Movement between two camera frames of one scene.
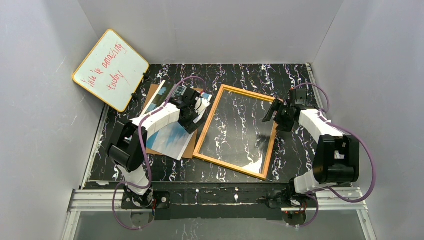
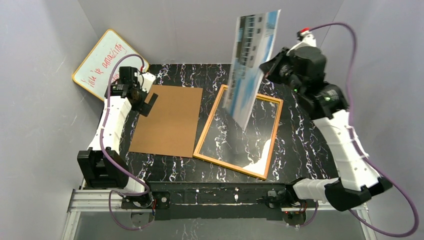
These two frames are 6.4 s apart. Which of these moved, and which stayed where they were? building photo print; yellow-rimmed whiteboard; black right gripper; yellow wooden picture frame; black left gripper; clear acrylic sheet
Moved: black right gripper; black left gripper; building photo print
Stayed: yellow wooden picture frame; yellow-rimmed whiteboard; clear acrylic sheet
